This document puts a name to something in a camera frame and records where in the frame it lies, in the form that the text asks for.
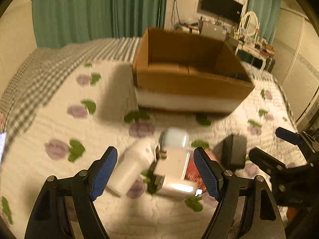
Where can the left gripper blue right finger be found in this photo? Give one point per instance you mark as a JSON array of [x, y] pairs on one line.
[[260, 217]]

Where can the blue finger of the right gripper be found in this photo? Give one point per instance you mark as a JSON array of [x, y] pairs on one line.
[[288, 136], [270, 165]]

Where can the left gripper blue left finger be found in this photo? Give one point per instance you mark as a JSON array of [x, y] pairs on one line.
[[49, 217]]

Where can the red rose tin box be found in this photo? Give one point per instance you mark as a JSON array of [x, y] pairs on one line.
[[192, 174]]

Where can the white cylindrical charger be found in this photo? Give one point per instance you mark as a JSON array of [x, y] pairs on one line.
[[136, 158]]

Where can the white power adapter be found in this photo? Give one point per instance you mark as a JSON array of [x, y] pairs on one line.
[[170, 170]]

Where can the small black box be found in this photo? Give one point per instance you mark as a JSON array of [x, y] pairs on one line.
[[234, 152]]

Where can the dark suitcase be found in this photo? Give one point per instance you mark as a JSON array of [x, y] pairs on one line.
[[270, 62]]

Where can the white dressing table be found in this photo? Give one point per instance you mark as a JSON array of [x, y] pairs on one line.
[[252, 54]]

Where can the white louvered wardrobe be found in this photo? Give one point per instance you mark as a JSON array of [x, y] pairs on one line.
[[296, 63]]

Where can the smartphone with lit screen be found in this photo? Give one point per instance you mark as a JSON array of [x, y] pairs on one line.
[[2, 144]]

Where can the light blue earbuds case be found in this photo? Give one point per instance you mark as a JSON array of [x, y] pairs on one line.
[[173, 137]]

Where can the white floral quilt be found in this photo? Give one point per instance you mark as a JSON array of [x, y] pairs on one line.
[[80, 123]]

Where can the white oval mirror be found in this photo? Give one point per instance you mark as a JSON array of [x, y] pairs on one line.
[[249, 24]]

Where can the silver mini fridge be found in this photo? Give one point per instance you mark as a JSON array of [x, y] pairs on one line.
[[212, 30]]

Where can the open cardboard box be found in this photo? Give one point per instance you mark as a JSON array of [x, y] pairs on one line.
[[177, 71]]

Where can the green curtain right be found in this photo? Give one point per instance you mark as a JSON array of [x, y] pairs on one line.
[[267, 12]]

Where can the green curtain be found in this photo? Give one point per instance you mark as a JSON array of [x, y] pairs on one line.
[[57, 23], [267, 12]]

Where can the grey checkered bedsheet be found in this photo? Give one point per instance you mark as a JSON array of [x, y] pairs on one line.
[[39, 80]]

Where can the green curtain left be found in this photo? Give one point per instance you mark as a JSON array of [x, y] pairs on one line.
[[57, 23]]

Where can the black wall television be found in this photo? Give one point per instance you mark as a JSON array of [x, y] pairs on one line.
[[229, 9]]

